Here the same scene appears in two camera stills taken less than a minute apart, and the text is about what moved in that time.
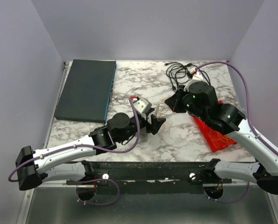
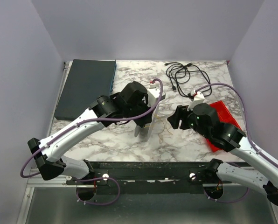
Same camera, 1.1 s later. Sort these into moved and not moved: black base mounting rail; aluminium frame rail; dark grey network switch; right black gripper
Moved: right black gripper
Not moved: black base mounting rail; dark grey network switch; aluminium frame rail
